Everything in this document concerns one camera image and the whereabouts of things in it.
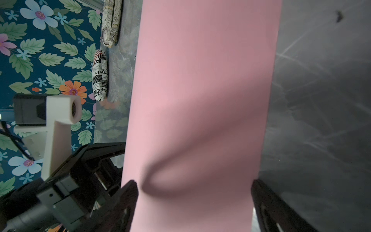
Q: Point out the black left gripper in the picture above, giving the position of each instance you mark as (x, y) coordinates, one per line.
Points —
(86, 177)

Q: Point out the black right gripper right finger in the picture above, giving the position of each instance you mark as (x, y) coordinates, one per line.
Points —
(274, 214)

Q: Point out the pink rectangular paper sheet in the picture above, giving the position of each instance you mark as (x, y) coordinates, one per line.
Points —
(198, 113)

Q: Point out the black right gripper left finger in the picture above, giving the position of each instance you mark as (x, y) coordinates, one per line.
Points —
(117, 214)

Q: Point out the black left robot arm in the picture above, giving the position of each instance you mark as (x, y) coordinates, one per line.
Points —
(21, 210)

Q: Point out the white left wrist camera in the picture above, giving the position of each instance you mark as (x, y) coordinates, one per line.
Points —
(48, 119)

